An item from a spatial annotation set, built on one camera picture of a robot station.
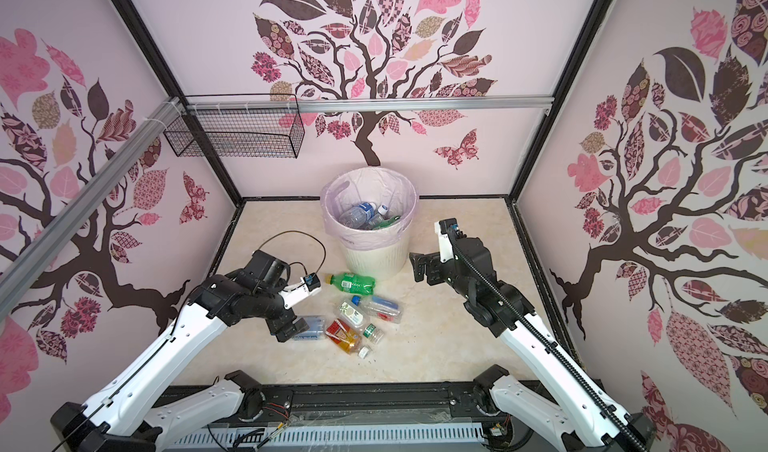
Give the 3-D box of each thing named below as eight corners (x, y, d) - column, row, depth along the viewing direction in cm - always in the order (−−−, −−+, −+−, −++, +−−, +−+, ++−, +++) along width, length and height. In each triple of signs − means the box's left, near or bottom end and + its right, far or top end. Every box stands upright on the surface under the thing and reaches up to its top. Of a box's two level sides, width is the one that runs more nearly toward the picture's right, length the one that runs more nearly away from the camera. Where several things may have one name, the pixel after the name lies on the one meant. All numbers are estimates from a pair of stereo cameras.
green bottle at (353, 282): (327, 296, 94) (324, 288, 90) (330, 280, 98) (327, 272, 94) (376, 296, 94) (375, 288, 90) (376, 280, 98) (376, 272, 94)
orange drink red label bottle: (326, 336, 86) (323, 330, 82) (338, 322, 89) (335, 316, 85) (361, 364, 81) (360, 359, 77) (372, 349, 84) (371, 344, 80)
